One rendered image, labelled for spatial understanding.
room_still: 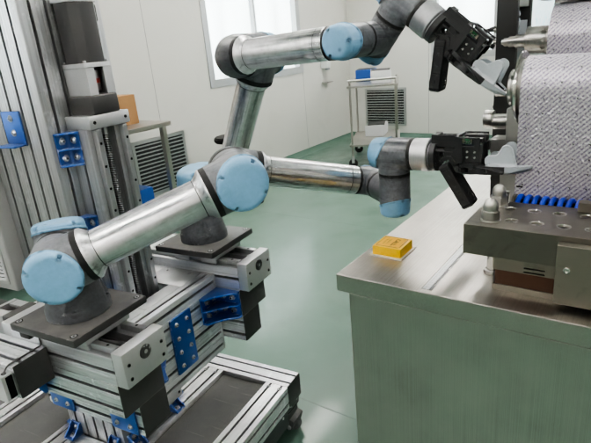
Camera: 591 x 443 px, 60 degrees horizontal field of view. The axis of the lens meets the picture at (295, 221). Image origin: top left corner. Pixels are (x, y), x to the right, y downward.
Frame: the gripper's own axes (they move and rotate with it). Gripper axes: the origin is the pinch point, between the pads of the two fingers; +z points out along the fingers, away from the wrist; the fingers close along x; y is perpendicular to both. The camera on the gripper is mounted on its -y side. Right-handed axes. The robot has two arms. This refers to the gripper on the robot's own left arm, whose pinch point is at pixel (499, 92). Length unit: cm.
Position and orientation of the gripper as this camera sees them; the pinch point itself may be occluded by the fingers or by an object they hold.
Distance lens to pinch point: 119.7
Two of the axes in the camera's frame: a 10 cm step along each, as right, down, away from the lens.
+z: 6.8, 7.0, -2.2
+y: 4.6, -6.4, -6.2
